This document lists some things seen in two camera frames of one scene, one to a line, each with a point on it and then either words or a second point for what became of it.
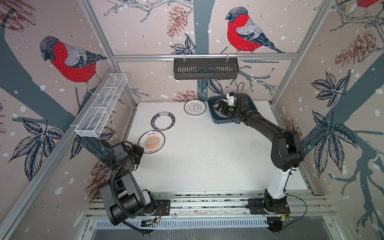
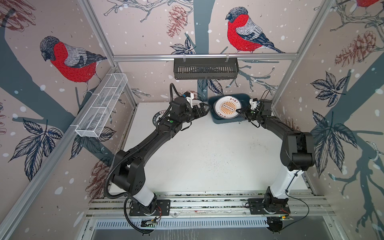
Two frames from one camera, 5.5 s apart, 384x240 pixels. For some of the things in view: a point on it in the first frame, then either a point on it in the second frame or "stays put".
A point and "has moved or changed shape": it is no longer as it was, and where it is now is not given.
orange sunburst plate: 152,141 has moved or changed shape
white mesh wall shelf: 92,122 stays put
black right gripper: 221,107 to 246,113
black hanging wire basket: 205,68 stays put
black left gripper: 139,150 to 200,110
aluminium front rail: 232,205 stays put
